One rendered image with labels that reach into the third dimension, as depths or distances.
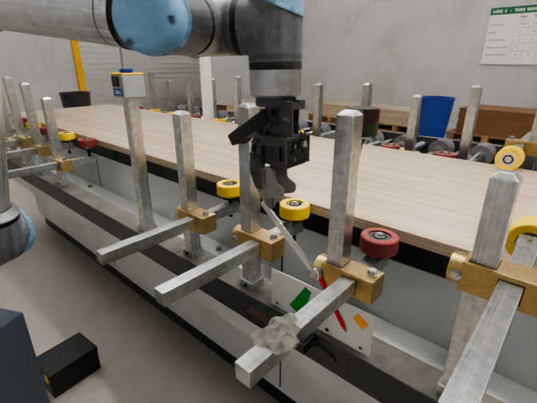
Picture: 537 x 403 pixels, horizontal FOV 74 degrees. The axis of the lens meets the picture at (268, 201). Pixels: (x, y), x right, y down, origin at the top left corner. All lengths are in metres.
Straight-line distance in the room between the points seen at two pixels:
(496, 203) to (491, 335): 0.18
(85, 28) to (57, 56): 8.07
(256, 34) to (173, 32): 0.15
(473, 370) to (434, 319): 0.53
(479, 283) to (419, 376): 0.25
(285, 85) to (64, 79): 8.18
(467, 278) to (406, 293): 0.35
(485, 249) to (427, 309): 0.38
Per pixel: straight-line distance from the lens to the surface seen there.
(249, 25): 0.62
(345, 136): 0.65
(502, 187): 0.58
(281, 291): 0.87
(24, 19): 0.69
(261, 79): 0.61
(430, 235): 0.86
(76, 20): 0.62
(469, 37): 8.16
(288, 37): 0.61
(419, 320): 0.99
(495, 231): 0.60
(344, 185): 0.67
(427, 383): 0.80
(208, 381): 1.71
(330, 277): 0.76
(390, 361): 0.82
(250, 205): 0.85
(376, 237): 0.80
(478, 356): 0.47
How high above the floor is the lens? 1.25
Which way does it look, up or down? 21 degrees down
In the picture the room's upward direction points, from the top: straight up
